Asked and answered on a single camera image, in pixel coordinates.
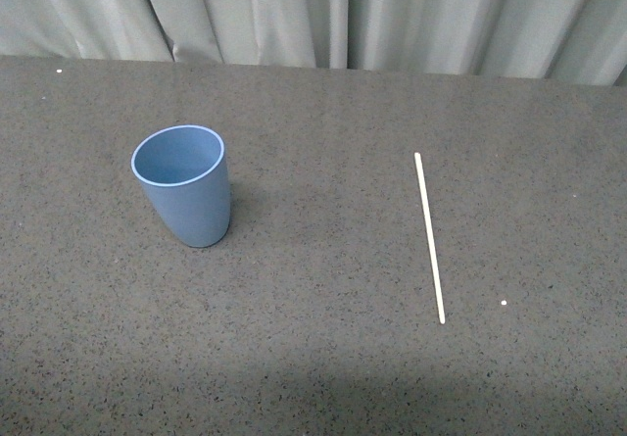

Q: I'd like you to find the white chopstick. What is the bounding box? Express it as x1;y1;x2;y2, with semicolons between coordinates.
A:
413;152;446;324

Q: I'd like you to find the blue plastic cup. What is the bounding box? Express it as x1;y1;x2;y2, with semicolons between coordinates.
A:
130;124;231;248

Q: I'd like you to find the grey curtain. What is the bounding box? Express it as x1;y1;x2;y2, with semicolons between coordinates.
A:
1;0;626;86

